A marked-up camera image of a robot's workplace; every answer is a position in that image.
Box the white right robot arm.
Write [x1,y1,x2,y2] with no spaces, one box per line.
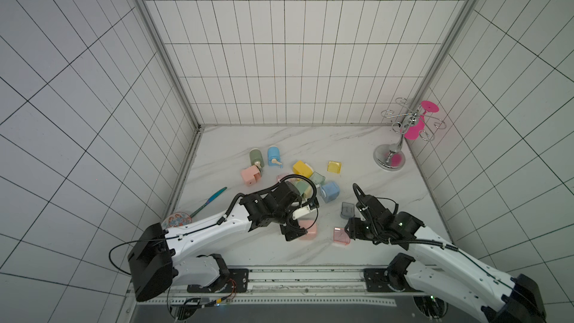
[345,184,546,322]

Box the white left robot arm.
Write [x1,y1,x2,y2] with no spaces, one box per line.
[127,174,319,302]

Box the mint green pencil sharpener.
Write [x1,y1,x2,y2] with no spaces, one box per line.
[294,180,315,200]

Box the clear grey sharpener tray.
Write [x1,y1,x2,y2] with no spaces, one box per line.
[340,202,356,220]

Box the clear pink sharpener tray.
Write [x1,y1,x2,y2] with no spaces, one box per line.
[277,173,290,182]

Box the yellow pencil sharpener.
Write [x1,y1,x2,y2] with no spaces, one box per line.
[292,161,314,178]

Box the clear mint sharpener tray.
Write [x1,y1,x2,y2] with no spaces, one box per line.
[309,172,326,185]

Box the clear yellow sharpener tray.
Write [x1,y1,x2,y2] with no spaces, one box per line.
[327,161,342,174]

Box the chrome cup holder stand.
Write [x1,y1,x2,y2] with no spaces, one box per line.
[373,97,446,171]

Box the magenta plastic goblet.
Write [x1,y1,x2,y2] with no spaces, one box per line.
[404,100,439,141]

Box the patterned ceramic plate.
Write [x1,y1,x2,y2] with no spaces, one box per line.
[161,212,193,230]

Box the teal handled tool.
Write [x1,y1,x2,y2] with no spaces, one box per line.
[190,187,227,218]

